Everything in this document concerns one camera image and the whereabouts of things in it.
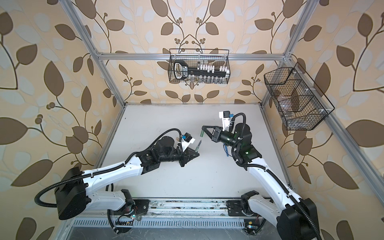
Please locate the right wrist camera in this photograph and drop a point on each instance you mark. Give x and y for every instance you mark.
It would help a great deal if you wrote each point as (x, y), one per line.
(226, 118)

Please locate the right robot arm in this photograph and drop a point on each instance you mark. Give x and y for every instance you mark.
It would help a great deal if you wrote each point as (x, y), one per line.
(295, 218)

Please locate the side wire basket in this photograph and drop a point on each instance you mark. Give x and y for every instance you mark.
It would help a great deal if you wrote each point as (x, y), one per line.
(300, 104)

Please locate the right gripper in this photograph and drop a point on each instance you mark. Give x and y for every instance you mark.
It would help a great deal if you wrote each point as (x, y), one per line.
(216, 136)

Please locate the back wire basket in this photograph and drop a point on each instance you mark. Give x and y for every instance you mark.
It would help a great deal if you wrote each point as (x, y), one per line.
(217, 57)

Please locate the black tool with sockets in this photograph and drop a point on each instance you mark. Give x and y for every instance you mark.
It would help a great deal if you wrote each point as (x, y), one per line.
(182, 71)

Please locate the green pen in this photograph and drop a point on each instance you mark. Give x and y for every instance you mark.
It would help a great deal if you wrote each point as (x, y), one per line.
(198, 146)

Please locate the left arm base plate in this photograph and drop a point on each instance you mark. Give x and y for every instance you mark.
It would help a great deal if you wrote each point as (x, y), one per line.
(137, 207)

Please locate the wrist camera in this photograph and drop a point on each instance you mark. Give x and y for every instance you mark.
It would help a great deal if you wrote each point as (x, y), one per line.
(226, 118)
(186, 140)

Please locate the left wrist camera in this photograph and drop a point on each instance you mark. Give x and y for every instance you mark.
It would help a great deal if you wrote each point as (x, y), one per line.
(186, 140)

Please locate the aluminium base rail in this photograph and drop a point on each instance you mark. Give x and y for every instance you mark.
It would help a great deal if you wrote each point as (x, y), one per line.
(172, 213)

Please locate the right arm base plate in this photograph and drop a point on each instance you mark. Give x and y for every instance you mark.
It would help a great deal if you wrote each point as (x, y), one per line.
(240, 208)

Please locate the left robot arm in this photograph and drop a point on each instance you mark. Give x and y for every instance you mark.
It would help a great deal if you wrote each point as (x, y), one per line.
(81, 191)

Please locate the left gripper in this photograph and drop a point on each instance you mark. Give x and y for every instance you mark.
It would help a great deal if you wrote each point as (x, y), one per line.
(186, 157)

